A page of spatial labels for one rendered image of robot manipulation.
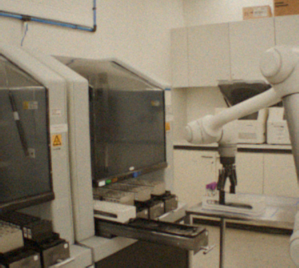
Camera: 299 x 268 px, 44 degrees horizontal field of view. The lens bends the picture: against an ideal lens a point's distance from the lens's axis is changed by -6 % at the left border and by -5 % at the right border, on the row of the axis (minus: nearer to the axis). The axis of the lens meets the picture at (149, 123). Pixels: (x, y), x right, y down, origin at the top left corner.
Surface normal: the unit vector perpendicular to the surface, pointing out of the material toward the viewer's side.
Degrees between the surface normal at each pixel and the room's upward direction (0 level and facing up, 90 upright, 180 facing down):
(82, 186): 90
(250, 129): 90
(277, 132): 90
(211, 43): 90
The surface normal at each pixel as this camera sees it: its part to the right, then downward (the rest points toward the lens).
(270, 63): -0.87, -0.06
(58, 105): 0.84, 0.01
